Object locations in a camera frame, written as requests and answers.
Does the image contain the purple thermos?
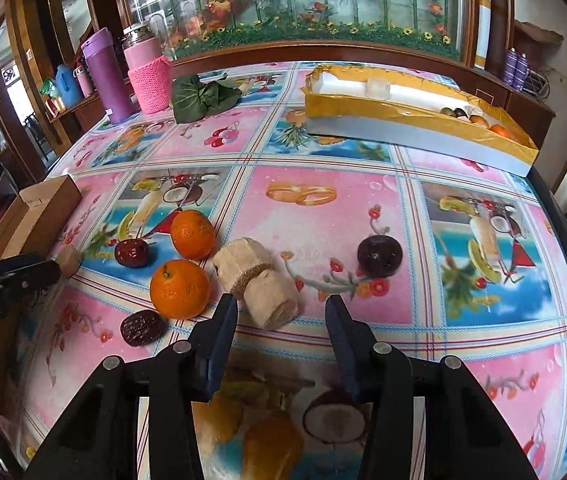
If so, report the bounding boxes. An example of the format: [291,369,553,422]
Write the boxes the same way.
[80,27,135,125]

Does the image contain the brown cardboard box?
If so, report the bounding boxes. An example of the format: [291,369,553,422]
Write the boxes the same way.
[0,174,83,266]

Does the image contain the pink knit-sleeved bottle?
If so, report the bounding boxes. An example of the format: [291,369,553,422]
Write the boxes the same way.
[122,24,174,115]

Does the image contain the green leafy vegetable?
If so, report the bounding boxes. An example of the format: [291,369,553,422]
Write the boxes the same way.
[170,74,241,123]

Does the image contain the yellow and white box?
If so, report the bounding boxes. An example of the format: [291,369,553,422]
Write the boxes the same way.
[302,64,539,177]

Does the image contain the blue plastic jug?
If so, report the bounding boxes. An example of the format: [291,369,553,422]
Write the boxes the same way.
[54,64,84,109]

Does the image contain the printed pink tablecloth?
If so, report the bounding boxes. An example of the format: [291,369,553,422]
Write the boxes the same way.
[0,60,567,480]

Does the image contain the wrinkled dark red date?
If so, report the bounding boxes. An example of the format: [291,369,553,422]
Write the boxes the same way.
[120,310,168,347]

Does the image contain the dark red cherry fruit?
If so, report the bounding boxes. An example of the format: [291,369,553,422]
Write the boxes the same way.
[114,239,151,268]

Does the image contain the small orange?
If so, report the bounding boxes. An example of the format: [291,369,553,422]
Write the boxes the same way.
[170,209,216,261]

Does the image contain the large orange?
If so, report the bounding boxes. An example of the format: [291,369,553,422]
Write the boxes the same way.
[149,259,211,320]

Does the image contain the small peeled sugarcane piece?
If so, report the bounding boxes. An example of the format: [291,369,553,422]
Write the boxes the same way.
[56,246,82,278]

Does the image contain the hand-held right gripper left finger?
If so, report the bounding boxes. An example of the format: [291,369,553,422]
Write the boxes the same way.
[23,294,239,480]

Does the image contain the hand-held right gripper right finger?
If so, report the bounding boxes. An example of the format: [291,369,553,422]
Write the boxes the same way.
[324,294,539,480]

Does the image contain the small pink flask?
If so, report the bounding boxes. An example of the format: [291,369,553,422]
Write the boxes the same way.
[74,57,95,98]

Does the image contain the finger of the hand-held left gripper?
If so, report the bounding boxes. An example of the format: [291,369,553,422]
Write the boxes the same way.
[0,255,62,295]

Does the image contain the wire rack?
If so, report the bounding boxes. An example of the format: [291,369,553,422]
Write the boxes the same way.
[526,67,554,98]

